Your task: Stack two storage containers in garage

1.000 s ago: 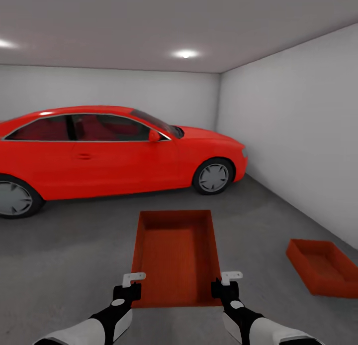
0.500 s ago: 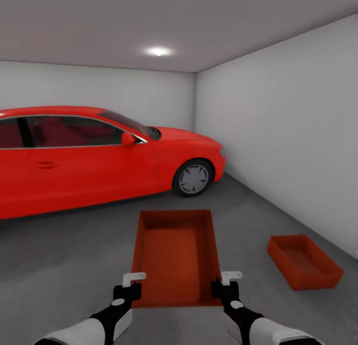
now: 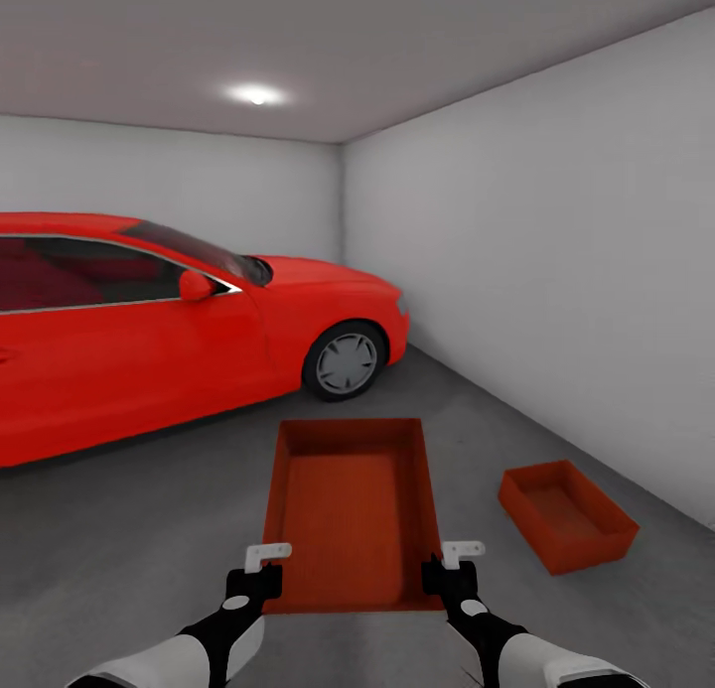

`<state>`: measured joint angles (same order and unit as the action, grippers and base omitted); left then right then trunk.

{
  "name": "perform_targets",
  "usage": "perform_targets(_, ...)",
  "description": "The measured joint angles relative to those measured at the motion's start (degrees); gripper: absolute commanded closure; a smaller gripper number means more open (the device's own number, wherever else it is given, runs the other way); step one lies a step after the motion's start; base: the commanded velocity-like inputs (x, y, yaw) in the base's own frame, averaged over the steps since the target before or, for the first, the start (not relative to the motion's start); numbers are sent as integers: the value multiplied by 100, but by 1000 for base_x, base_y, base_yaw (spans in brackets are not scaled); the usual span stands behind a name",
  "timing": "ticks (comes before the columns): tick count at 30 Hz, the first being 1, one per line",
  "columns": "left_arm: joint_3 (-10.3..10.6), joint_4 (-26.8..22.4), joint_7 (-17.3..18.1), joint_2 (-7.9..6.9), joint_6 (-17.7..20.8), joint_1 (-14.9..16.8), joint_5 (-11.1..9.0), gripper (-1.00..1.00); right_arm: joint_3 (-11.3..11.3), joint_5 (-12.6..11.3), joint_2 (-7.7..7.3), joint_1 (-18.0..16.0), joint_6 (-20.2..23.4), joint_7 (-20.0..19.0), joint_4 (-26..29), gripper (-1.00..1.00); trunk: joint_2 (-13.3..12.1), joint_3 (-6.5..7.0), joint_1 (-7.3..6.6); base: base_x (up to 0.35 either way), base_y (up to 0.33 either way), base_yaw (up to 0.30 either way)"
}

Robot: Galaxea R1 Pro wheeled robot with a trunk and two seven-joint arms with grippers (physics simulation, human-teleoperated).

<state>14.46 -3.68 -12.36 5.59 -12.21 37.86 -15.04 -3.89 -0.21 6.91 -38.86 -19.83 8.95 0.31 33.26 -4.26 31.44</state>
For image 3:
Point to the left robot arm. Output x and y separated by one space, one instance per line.
211 652

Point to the storage box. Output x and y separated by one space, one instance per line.
616 530
354 499

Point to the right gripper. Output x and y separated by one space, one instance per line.
436 578

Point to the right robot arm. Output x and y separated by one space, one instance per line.
499 654

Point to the car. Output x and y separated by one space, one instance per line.
112 326

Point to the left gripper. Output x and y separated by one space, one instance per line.
268 580

